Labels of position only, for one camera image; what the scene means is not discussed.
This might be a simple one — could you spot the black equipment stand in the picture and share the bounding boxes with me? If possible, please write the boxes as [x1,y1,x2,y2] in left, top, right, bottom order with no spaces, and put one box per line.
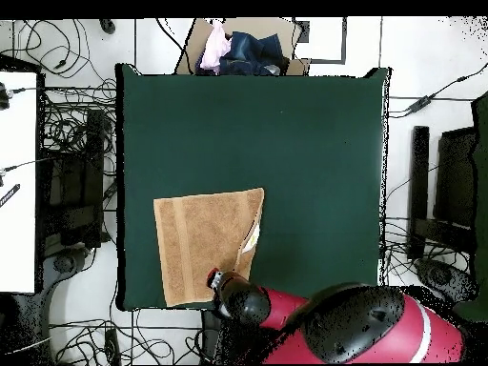
[37,108,106,249]

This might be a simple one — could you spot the black upright bar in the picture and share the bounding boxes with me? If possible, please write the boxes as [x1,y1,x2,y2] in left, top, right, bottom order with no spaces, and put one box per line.
[406,125,431,262]

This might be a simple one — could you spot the tan terry towel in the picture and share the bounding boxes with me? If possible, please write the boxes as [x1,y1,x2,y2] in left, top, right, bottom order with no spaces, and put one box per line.
[152,187,266,308]

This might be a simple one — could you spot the white desk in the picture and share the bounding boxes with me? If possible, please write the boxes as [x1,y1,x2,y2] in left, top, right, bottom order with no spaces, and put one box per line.
[0,70,39,295]

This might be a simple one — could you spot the brown cardboard box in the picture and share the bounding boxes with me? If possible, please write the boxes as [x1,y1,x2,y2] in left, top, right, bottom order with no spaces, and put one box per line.
[176,17,312,76]

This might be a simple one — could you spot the black power strip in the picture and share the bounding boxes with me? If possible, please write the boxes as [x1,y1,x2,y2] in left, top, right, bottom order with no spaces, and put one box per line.
[104,328,121,365]

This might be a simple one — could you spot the black flat strip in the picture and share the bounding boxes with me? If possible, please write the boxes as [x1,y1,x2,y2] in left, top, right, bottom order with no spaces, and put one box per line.
[0,183,21,209]

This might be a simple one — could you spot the black flat case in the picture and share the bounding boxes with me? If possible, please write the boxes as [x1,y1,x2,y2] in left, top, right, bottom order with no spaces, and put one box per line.
[432,125,478,230]

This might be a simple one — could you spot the black cable with adapter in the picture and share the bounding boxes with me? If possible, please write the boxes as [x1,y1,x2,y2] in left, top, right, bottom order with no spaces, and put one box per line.
[388,62,488,119]

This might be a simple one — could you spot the dark green table cloth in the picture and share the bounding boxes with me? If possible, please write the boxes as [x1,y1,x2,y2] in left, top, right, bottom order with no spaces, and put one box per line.
[114,63,392,312]

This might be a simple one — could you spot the blue denim jeans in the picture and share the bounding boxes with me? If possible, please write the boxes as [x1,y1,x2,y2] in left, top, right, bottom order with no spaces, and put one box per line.
[218,30,291,76]

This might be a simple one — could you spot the green hanging cloth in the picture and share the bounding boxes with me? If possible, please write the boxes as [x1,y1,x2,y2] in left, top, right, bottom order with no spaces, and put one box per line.
[451,91,488,323]

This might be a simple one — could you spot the black cable tangle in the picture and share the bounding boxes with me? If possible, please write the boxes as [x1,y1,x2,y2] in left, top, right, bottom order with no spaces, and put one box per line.
[37,77,117,153]
[49,319,203,365]

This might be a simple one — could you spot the pale pink garment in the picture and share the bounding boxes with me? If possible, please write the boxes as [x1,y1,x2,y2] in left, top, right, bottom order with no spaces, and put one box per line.
[198,20,233,71]

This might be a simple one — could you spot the dark round floor stand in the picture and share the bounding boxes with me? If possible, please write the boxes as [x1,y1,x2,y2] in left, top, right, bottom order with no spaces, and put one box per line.
[413,256,479,306]
[43,247,91,275]

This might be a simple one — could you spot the black loose floor cables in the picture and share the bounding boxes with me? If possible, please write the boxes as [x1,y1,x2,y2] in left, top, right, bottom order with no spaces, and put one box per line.
[0,18,115,81]

